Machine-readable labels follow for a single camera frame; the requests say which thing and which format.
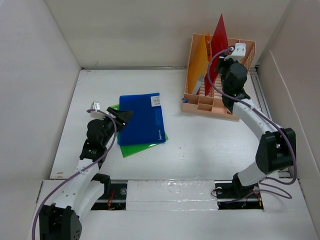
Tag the orange folder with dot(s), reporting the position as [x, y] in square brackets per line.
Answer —
[200, 56]

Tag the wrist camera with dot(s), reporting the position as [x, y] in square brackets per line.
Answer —
[94, 111]
[238, 52]

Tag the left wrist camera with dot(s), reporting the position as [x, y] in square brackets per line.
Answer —
[94, 111]

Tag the blue folder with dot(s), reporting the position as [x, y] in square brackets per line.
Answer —
[152, 98]

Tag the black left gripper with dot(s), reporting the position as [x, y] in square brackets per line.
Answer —
[123, 117]

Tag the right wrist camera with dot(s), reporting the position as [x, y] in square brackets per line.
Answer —
[238, 52]

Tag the aluminium side rail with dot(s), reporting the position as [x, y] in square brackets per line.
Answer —
[262, 102]

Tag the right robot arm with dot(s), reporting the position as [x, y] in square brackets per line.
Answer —
[277, 146]

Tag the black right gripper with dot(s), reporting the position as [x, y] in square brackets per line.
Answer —
[222, 61]

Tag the metal base rail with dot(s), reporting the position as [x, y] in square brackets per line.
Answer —
[174, 195]

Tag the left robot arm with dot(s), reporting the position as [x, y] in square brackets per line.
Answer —
[62, 220]

